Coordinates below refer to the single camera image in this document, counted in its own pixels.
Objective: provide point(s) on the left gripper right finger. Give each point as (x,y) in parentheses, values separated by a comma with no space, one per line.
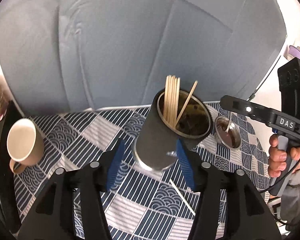
(247,215)

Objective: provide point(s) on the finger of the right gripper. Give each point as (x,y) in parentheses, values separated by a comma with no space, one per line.
(254,111)

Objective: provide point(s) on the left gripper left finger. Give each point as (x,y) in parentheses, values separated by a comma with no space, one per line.
(52,214)

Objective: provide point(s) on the lone wooden chopstick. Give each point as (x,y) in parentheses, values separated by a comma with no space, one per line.
(176,99)

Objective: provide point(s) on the person right hand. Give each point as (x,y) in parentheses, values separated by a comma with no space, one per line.
(277,158)

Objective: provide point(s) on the metal spoon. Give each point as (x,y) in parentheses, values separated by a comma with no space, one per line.
(228,126)

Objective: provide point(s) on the metal bowl with sauce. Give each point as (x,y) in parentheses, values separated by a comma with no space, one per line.
(227,133)

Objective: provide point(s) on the black side shelf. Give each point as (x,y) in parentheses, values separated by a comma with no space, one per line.
(8,207)

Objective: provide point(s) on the beige ceramic mug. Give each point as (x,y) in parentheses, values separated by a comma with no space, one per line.
(25,145)

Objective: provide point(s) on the blue patterned tablecloth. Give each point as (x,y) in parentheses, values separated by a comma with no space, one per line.
(143,204)

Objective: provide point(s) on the black cylindrical utensil holder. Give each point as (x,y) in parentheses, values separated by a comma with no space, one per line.
(156,142)

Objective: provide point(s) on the grey fabric backdrop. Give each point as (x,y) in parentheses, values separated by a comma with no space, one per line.
(69,55)

